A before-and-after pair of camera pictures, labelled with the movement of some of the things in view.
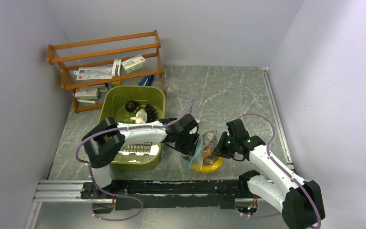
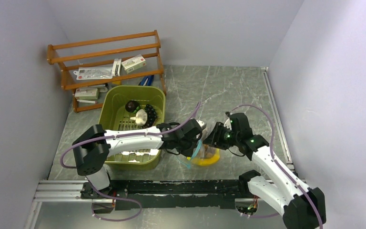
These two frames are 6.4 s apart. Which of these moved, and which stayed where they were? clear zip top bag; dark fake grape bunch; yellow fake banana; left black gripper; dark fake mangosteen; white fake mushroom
Moved: clear zip top bag; yellow fake banana
Stayed: left black gripper; white fake mushroom; dark fake grape bunch; dark fake mangosteen
